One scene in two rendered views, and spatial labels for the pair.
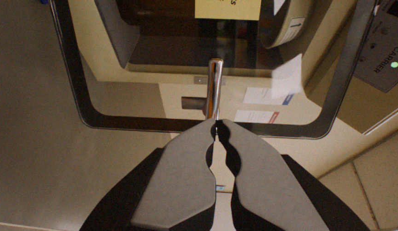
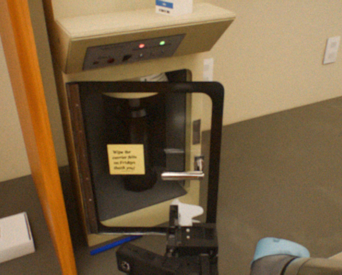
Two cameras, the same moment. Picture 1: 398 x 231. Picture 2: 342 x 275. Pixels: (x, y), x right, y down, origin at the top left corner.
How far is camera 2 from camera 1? 67 cm
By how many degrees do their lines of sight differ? 39
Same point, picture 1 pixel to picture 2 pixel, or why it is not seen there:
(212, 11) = (140, 166)
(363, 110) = (207, 30)
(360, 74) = (174, 47)
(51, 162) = (236, 260)
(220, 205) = not seen: outside the picture
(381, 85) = (180, 37)
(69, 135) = (227, 243)
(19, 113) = not seen: hidden behind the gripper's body
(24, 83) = not seen: hidden behind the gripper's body
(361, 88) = (187, 40)
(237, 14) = (141, 154)
